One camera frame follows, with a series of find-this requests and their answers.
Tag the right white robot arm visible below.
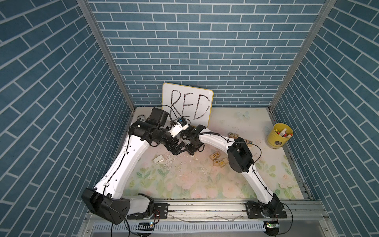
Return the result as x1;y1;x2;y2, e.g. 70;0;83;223
180;125;281;218

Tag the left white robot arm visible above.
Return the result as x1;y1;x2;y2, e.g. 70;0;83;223
82;108;189;225

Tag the wooden block letter J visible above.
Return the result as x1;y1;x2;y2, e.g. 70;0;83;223
209;153;216;161

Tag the white eraser block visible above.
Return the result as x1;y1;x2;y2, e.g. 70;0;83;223
153;155;164;165

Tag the flag printed tin can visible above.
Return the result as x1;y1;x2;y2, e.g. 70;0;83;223
137;115;146;122

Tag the yellow cup with markers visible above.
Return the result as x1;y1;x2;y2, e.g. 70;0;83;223
265;123;294;149

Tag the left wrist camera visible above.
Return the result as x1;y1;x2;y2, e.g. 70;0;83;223
169;117;189;137

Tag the white board yellow frame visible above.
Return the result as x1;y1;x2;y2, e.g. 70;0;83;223
162;83;214;126

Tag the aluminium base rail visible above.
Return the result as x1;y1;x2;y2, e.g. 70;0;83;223
80;199;337;237

